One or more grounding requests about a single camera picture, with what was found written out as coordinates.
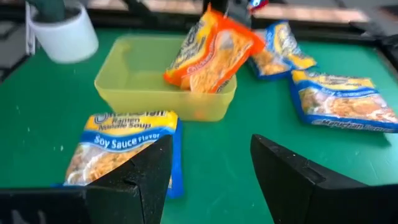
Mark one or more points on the orange chicken ramen pack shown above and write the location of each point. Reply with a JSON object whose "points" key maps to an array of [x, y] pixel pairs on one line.
{"points": [[217, 56]]}

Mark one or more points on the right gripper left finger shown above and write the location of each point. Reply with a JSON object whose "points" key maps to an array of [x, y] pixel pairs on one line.
{"points": [[140, 186]]}

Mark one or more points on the blue soy sauce ramen pack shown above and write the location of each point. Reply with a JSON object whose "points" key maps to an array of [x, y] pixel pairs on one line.
{"points": [[339, 102], [124, 137], [281, 46]]}

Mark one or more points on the translucent yellow plastic bin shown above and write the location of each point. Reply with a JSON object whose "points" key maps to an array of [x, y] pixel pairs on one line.
{"points": [[140, 93]]}

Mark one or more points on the green plant in white pot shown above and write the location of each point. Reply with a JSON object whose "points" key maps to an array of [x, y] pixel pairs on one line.
{"points": [[68, 40]]}

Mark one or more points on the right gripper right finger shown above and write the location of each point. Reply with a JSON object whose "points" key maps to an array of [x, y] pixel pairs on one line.
{"points": [[289, 186]]}

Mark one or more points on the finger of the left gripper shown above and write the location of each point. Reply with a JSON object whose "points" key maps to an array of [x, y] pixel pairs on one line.
{"points": [[239, 14]]}

